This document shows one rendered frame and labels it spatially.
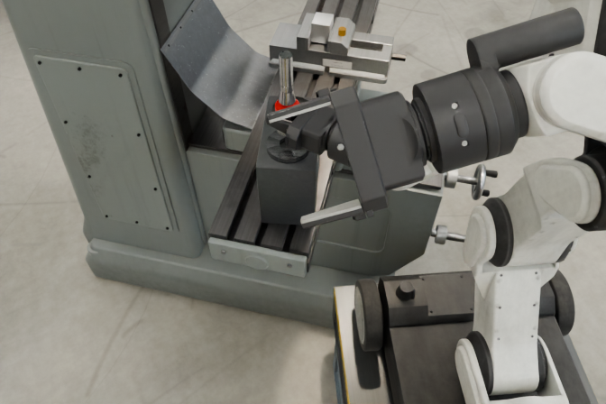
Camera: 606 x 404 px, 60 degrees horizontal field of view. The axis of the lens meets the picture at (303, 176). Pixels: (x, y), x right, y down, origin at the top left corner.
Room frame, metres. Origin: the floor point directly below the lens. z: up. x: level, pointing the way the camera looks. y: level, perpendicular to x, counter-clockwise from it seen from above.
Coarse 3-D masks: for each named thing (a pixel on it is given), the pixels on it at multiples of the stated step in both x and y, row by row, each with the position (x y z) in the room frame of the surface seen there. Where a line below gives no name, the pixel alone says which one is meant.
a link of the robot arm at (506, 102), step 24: (528, 24) 0.41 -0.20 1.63; (552, 24) 0.41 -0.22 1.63; (576, 24) 0.40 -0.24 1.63; (480, 48) 0.39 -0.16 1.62; (504, 48) 0.39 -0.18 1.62; (528, 48) 0.39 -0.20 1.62; (552, 48) 0.40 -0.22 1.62; (480, 72) 0.37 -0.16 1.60; (504, 72) 0.38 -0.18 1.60; (528, 72) 0.36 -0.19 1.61; (480, 96) 0.35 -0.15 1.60; (504, 96) 0.35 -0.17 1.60; (528, 96) 0.35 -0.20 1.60; (504, 120) 0.33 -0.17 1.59; (528, 120) 0.34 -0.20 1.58; (504, 144) 0.33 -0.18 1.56
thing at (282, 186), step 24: (264, 120) 0.83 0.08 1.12; (264, 144) 0.76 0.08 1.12; (264, 168) 0.69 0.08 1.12; (288, 168) 0.69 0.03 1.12; (312, 168) 0.69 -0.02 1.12; (264, 192) 0.69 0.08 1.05; (288, 192) 0.69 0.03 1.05; (312, 192) 0.68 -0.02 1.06; (264, 216) 0.69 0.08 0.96; (288, 216) 0.69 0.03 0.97
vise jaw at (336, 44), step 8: (336, 24) 1.31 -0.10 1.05; (344, 24) 1.31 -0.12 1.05; (352, 24) 1.32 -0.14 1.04; (336, 32) 1.27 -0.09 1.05; (352, 32) 1.29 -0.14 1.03; (328, 40) 1.23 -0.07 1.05; (336, 40) 1.23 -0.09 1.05; (344, 40) 1.24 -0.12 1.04; (352, 40) 1.29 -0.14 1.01; (328, 48) 1.23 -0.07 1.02; (336, 48) 1.22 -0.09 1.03; (344, 48) 1.22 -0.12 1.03
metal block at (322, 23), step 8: (320, 16) 1.31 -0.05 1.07; (328, 16) 1.31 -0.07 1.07; (312, 24) 1.27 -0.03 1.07; (320, 24) 1.27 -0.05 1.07; (328, 24) 1.27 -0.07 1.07; (312, 32) 1.27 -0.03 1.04; (320, 32) 1.27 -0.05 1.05; (328, 32) 1.26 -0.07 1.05; (312, 40) 1.27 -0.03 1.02; (320, 40) 1.27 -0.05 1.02
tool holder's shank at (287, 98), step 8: (280, 56) 0.74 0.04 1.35; (288, 56) 0.74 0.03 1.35; (280, 64) 0.74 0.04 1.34; (288, 64) 0.74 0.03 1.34; (280, 72) 0.74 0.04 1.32; (288, 72) 0.74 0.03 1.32; (280, 80) 0.74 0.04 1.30; (288, 80) 0.74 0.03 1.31; (280, 88) 0.74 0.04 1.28; (288, 88) 0.74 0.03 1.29; (280, 96) 0.74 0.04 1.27; (288, 96) 0.73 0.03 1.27; (288, 104) 0.73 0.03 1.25
